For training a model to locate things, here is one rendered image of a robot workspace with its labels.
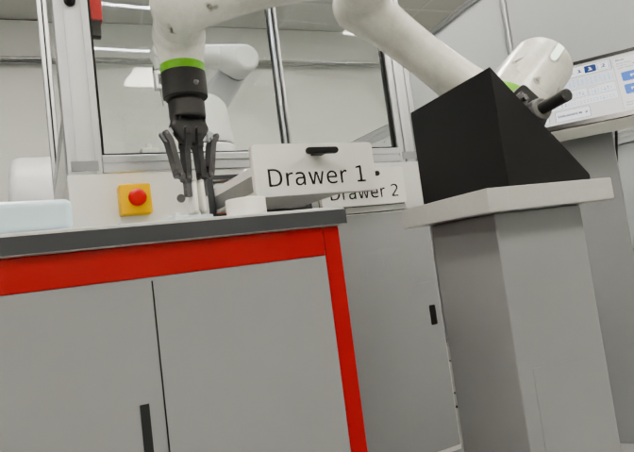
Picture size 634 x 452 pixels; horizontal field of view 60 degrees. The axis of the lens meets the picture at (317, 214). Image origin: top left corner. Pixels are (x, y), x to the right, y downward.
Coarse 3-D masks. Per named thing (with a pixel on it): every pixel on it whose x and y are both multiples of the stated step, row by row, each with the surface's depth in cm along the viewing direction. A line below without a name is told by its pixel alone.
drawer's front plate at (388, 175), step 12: (384, 168) 165; (396, 168) 167; (384, 180) 164; (396, 180) 166; (360, 192) 160; (384, 192) 163; (396, 192) 165; (324, 204) 154; (336, 204) 156; (348, 204) 157; (360, 204) 159; (372, 204) 161; (384, 204) 165
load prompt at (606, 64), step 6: (606, 60) 169; (582, 66) 172; (588, 66) 171; (594, 66) 170; (600, 66) 169; (606, 66) 168; (576, 72) 172; (582, 72) 170; (588, 72) 169; (594, 72) 168
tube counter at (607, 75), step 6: (606, 72) 166; (612, 72) 165; (582, 78) 168; (588, 78) 167; (594, 78) 166; (600, 78) 165; (606, 78) 164; (612, 78) 163; (570, 84) 169; (576, 84) 168; (582, 84) 167; (588, 84) 166
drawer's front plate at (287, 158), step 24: (264, 144) 113; (288, 144) 115; (312, 144) 118; (336, 144) 121; (360, 144) 124; (264, 168) 112; (288, 168) 115; (312, 168) 117; (336, 168) 120; (264, 192) 112; (288, 192) 114; (312, 192) 116; (336, 192) 119
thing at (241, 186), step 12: (228, 180) 132; (240, 180) 125; (216, 192) 141; (228, 192) 131; (240, 192) 124; (252, 192) 118; (216, 204) 141; (276, 204) 141; (288, 204) 144; (300, 204) 148
